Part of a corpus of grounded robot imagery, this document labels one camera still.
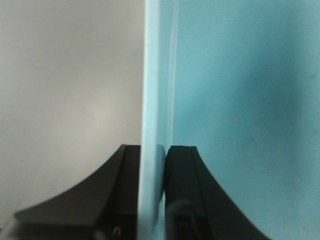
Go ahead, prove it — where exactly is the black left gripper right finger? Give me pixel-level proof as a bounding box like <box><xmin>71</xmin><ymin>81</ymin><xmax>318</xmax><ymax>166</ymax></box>
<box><xmin>163</xmin><ymin>145</ymin><xmax>268</xmax><ymax>240</ymax></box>

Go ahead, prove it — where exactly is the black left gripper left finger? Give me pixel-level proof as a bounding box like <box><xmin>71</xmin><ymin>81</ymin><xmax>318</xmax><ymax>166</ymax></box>
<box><xmin>0</xmin><ymin>144</ymin><xmax>141</xmax><ymax>240</ymax></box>

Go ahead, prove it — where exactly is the light blue plastic box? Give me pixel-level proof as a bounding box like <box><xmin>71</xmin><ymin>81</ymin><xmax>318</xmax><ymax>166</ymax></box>
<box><xmin>137</xmin><ymin>0</ymin><xmax>320</xmax><ymax>240</ymax></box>

